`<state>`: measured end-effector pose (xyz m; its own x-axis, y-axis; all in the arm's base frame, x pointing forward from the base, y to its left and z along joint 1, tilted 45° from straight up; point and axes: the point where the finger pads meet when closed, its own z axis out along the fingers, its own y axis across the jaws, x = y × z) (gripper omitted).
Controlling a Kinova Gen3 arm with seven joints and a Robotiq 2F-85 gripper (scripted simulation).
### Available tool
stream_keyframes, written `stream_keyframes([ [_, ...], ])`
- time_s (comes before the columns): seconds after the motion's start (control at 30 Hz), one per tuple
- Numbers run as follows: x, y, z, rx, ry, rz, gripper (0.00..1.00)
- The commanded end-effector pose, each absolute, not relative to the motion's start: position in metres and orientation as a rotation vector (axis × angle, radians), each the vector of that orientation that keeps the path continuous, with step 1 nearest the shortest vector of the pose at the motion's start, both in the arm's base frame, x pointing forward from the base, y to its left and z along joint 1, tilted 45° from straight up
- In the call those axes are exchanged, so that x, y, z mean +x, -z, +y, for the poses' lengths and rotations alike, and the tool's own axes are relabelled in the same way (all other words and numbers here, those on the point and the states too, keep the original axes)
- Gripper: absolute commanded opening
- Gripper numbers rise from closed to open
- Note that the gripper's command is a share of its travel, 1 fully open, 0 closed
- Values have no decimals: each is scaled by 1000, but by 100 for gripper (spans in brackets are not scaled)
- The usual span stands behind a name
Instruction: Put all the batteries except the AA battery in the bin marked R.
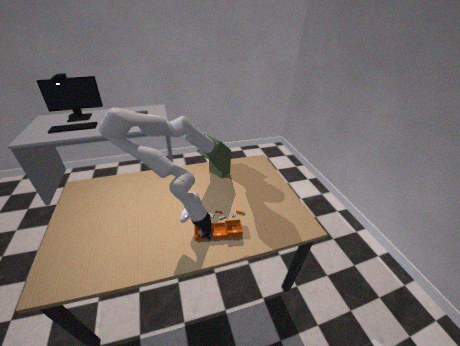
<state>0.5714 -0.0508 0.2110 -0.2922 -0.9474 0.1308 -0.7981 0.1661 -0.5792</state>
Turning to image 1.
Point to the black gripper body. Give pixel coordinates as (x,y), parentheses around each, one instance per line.
(202,222)

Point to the orange open-top bins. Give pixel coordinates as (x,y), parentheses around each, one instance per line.
(227,229)

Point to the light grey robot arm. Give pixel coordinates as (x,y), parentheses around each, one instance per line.
(117,123)

